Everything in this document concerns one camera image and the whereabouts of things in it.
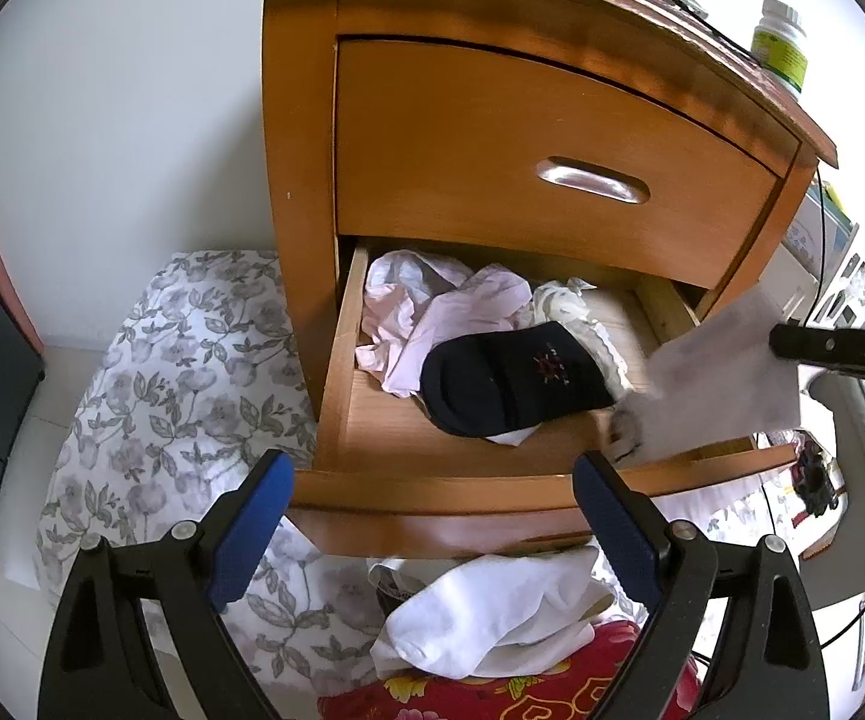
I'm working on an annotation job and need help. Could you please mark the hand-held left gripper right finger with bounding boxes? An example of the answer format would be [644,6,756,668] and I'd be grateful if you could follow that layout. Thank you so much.
[572,451,831,720]

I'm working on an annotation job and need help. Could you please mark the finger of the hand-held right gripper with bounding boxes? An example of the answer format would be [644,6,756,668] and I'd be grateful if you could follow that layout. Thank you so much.
[768,321,865,379]

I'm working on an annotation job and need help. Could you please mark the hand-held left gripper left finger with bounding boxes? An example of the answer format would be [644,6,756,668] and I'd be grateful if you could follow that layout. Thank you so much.
[37,448,296,720]

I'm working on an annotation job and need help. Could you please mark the pale grey printed cloth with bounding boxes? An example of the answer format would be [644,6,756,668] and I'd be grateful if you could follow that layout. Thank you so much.
[608,283,806,467]

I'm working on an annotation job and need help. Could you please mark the white sock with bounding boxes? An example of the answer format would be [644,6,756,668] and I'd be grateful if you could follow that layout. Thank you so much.
[486,426,545,449]
[368,549,621,681]

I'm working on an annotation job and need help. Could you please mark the black embroidered sock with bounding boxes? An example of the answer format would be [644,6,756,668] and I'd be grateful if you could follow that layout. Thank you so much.
[421,320,618,440]

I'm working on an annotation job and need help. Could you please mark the pale pink striped garment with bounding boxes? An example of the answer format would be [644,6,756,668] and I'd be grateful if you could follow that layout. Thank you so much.
[355,248,536,400]

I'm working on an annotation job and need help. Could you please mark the white lattice organizer rack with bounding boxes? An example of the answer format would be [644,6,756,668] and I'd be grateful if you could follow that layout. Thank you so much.
[765,181,865,332]

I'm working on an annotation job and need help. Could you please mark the pale booklet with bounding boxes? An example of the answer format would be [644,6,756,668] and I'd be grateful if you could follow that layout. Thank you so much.
[783,193,858,280]

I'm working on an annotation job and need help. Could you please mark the grey upholstered furniture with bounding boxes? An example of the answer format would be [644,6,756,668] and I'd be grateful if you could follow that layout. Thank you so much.
[798,370,865,610]

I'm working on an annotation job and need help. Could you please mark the black lace cloth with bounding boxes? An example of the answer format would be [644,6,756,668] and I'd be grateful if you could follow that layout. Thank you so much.
[791,441,845,520]

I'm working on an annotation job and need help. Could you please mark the floral bedsheet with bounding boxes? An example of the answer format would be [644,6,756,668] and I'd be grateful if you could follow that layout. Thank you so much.
[34,248,405,692]

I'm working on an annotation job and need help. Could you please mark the red floral blanket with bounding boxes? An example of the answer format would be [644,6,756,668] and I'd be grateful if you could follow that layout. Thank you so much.
[319,613,705,720]

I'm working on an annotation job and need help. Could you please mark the white medicine bottle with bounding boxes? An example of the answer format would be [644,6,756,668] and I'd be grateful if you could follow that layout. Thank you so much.
[748,0,810,100]

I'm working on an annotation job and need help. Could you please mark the pink board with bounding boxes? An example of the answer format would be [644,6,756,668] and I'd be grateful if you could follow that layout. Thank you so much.
[0,185,48,362]

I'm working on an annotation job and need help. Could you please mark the wooden nightstand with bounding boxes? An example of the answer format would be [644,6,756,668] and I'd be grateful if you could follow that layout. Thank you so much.
[241,0,840,565]

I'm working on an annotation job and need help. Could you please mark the wooden drawer with oval handle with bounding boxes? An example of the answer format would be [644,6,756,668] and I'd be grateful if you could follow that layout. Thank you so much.
[332,35,803,290]

